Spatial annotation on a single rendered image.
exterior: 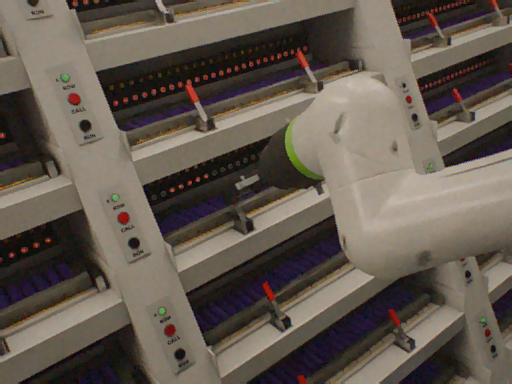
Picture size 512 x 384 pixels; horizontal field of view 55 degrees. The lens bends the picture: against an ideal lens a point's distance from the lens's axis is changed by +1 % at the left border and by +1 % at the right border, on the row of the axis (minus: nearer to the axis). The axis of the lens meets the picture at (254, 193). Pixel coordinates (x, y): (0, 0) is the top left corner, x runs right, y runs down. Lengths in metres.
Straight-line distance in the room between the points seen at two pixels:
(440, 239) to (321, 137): 0.17
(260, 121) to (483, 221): 0.53
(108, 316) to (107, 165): 0.23
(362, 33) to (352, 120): 0.64
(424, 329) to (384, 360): 0.14
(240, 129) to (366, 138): 0.40
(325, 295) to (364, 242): 0.49
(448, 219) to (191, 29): 0.58
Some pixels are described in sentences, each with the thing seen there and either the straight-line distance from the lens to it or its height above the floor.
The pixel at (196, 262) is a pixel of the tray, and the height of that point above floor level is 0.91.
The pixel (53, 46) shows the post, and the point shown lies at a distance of 0.83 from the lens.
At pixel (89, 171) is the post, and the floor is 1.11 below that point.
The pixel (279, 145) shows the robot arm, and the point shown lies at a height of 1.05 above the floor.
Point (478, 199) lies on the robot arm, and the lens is 0.50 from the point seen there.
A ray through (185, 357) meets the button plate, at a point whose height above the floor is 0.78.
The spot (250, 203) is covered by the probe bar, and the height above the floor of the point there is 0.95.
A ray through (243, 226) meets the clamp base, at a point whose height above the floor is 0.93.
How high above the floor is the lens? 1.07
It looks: 6 degrees down
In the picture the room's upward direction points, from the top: 21 degrees counter-clockwise
